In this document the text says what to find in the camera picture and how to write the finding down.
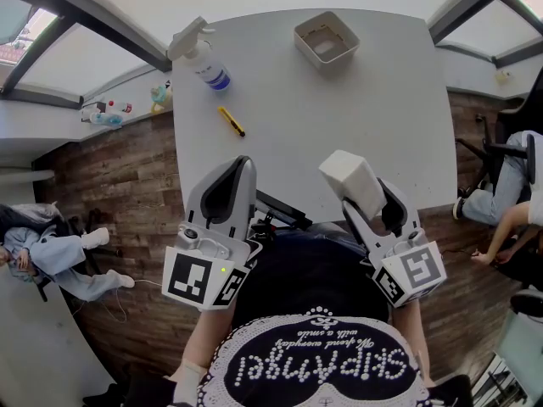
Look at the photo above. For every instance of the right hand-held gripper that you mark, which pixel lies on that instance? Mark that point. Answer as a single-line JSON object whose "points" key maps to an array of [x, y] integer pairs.
{"points": [[418, 269]]}

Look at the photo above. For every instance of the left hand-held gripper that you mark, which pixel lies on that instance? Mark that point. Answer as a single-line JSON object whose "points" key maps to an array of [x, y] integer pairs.
{"points": [[191, 276]]}

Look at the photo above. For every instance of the white rectangular block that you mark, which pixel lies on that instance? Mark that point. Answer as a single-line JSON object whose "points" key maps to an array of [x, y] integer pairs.
{"points": [[356, 185]]}

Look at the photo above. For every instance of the beige square tray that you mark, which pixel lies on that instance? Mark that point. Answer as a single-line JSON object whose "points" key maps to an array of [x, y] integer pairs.
{"points": [[328, 64]]}

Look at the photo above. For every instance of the person's left forearm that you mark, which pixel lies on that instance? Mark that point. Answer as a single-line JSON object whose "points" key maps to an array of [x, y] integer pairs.
{"points": [[203, 341]]}

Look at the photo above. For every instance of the person's right forearm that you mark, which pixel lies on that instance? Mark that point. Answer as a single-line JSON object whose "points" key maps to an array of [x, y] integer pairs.
{"points": [[407, 333]]}

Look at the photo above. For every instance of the person's legs in blue jeans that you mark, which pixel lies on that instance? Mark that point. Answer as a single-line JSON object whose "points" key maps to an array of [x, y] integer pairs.
{"points": [[331, 231]]}

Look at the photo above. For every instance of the black chest-mounted device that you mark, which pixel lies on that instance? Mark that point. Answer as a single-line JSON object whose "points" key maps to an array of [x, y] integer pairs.
{"points": [[282, 210]]}

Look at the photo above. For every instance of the yellow utility knife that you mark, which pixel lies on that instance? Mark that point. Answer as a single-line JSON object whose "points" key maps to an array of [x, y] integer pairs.
{"points": [[231, 121]]}

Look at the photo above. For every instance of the person's black printed top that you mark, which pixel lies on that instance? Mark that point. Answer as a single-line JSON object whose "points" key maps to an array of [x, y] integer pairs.
{"points": [[309, 282]]}

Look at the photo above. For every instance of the light grey table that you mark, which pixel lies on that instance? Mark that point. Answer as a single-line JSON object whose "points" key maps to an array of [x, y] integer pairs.
{"points": [[297, 113]]}

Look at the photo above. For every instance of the green and yellow cup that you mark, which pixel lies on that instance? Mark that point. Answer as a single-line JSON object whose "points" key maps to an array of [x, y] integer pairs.
{"points": [[160, 95]]}

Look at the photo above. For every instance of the white spray bottle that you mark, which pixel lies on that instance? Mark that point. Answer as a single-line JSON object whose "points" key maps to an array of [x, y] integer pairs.
{"points": [[210, 72]]}

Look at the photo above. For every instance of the black office chair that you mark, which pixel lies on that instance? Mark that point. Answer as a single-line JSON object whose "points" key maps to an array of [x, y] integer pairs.
{"points": [[95, 252], [530, 159]]}

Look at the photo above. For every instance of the red-capped plastic bottle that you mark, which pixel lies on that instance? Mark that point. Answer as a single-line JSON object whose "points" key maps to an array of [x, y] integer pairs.
{"points": [[121, 106]]}

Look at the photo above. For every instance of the black bag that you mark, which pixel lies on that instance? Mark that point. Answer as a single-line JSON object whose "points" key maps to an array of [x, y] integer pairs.
{"points": [[522, 271]]}

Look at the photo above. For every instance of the blue wipes pack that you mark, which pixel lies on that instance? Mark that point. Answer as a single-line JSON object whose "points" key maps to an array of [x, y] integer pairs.
{"points": [[106, 119]]}

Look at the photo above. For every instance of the black round object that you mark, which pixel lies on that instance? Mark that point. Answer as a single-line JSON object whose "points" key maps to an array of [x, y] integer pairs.
{"points": [[528, 303]]}

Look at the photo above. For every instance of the person's white left sleeve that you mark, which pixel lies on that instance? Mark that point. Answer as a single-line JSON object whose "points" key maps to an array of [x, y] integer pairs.
{"points": [[186, 382]]}

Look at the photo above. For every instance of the dark-framed window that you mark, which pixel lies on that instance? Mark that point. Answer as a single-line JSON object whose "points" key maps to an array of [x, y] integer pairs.
{"points": [[127, 36]]}

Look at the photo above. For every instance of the white window ledge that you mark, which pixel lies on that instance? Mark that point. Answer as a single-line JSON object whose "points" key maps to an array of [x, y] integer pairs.
{"points": [[42, 125]]}

